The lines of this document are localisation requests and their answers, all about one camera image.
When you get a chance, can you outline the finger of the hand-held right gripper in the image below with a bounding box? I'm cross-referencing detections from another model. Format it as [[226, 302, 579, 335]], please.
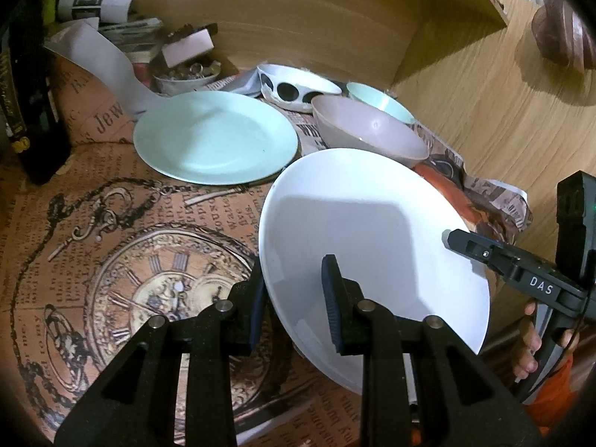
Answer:
[[442, 229, 527, 283]]

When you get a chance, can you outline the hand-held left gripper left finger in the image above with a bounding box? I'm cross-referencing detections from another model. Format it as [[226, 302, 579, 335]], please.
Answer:
[[55, 256, 268, 447]]

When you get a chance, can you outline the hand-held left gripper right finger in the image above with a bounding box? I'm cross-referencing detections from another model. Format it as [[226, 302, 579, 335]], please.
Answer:
[[321, 254, 543, 447]]

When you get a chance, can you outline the white plate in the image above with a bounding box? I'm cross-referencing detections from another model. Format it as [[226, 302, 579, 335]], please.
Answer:
[[258, 148, 491, 396]]

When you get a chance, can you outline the mint green plate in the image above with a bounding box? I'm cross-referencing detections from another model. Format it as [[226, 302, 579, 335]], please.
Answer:
[[133, 91, 299, 184]]

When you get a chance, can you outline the person's right forearm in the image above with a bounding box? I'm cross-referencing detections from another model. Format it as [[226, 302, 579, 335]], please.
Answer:
[[526, 349, 578, 436]]

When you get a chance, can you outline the person's right hand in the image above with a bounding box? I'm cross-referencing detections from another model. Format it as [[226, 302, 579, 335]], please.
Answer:
[[511, 301, 543, 381]]

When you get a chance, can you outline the vintage printed paper lining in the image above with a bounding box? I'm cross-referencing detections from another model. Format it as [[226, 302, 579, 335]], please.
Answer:
[[0, 51, 534, 447]]

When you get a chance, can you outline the pale grey bowl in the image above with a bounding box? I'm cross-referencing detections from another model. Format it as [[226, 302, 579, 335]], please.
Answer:
[[311, 94, 429, 168]]

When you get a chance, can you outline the mint green bowl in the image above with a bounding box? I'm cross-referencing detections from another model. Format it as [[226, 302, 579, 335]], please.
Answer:
[[346, 82, 416, 126]]

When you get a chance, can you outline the dark carved wooden figure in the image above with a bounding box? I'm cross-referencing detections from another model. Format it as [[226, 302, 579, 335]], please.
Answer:
[[532, 0, 596, 73]]

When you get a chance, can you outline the white bowl with black dots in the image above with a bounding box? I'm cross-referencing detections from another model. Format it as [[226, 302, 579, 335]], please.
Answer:
[[257, 63, 343, 113]]

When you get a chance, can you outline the small bowl holding glass pebbles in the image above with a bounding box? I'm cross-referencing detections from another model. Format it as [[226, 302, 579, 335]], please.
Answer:
[[153, 58, 222, 97]]

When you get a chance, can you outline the pile of glass pebbles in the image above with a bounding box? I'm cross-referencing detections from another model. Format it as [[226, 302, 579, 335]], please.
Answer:
[[163, 58, 219, 82]]

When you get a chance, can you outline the white cardboard box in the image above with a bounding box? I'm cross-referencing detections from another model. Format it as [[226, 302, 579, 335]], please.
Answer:
[[161, 23, 219, 68]]

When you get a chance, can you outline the grey paper sheet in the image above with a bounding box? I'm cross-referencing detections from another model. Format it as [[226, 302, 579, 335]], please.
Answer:
[[44, 23, 161, 119]]

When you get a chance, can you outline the stack of folded newspapers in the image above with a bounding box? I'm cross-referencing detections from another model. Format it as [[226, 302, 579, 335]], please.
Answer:
[[100, 18, 165, 63]]

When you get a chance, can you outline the rolled newspaper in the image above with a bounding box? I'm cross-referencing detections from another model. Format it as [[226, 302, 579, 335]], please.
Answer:
[[37, 0, 136, 22]]

